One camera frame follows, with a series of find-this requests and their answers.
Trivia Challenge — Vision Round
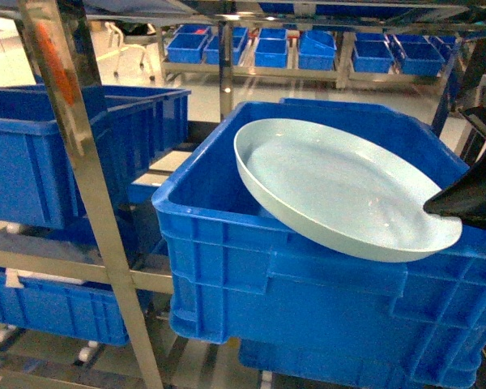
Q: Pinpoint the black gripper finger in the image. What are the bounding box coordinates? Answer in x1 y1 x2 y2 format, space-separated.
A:
423 150 486 231

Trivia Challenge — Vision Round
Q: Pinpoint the light blue oval tray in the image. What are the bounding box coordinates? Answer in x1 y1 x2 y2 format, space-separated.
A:
233 118 463 263

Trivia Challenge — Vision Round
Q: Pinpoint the far shelf with bins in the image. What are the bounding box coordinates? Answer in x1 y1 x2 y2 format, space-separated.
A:
157 22 463 95

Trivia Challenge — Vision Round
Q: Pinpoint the steel shelf rack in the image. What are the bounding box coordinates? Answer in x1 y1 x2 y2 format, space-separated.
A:
0 0 486 389

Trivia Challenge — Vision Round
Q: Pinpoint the blue crate left shelf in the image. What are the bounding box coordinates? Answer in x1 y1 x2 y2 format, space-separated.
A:
0 84 191 229

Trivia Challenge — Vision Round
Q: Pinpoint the blue crate beneath front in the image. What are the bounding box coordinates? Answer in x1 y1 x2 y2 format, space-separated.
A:
239 340 424 388

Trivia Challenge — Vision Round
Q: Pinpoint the large blue crate front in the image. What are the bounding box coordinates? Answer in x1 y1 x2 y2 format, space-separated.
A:
152 98 486 388

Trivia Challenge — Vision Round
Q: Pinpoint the blue crate lower left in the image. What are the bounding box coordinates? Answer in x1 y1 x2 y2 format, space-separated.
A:
0 267 130 346

